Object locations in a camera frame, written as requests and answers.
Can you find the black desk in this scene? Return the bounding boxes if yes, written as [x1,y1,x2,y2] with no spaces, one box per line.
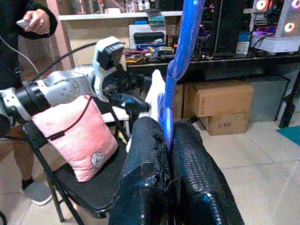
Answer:
[126,53,300,129]

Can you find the pink fabric pouch bag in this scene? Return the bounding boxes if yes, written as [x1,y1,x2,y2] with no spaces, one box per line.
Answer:
[31,93,119,184]

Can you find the black folding chair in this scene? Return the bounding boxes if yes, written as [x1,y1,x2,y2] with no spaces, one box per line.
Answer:
[22,100,132,225]

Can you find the person bare leg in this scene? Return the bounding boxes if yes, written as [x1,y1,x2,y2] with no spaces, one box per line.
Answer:
[14,131,36,188]

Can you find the printed cardboard box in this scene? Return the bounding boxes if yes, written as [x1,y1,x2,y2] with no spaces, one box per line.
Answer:
[200,112,251,137]

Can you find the grey slipper shoe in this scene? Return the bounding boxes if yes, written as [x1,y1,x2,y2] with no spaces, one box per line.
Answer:
[22,178,54,207]

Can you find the thin white cable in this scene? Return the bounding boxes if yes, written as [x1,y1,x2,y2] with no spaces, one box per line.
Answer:
[0,35,40,74]

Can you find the blue plastic hanger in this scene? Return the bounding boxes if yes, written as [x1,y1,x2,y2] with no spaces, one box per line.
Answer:
[156,0,205,146]

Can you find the narrow cardboard box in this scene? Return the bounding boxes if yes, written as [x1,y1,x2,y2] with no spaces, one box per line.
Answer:
[172,83,186,122]

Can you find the white computer case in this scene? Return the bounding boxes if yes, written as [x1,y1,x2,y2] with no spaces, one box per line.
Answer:
[249,0,300,54]

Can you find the person torso black clothes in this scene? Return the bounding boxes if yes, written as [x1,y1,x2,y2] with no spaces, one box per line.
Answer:
[0,0,24,90]

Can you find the teal floor mat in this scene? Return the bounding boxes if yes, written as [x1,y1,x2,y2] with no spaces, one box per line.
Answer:
[276,125,300,148]

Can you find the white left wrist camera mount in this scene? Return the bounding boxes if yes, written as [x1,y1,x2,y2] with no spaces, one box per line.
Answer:
[35,36,126,109]

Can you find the teal book stack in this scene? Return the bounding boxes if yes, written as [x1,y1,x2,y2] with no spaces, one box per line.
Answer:
[147,15,166,25]

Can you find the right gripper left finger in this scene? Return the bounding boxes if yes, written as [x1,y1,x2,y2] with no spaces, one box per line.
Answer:
[109,116,173,225]

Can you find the black rectangular case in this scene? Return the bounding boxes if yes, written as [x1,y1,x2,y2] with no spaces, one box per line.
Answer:
[133,31,166,45]

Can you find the large plain cardboard box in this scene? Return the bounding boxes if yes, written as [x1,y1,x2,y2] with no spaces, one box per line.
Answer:
[182,80,255,118]

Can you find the small blue carton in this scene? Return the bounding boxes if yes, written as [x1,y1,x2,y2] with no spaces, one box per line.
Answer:
[235,31,251,56]

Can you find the black computer case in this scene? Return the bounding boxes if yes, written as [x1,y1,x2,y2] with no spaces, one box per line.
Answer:
[198,0,242,57]

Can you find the pale wooden shelf unit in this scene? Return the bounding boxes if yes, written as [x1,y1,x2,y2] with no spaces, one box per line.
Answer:
[46,0,184,69]

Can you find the white handheld device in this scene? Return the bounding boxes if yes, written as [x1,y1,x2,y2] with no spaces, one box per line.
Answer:
[15,18,31,30]

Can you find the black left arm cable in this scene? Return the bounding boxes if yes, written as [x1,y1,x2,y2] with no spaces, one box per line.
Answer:
[35,42,99,82]

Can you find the person hand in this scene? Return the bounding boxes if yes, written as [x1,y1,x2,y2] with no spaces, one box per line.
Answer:
[22,8,52,36]

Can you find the white carton box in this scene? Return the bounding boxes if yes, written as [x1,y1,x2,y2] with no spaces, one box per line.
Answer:
[128,23,168,52]

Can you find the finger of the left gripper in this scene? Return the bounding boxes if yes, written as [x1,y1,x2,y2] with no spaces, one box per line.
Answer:
[112,92,152,113]
[127,71,153,91]

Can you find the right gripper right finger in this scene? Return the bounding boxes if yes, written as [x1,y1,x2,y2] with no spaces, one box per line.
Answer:
[172,120,245,225]

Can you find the plain white garment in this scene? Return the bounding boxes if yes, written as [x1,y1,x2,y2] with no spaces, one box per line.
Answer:
[126,68,167,153]

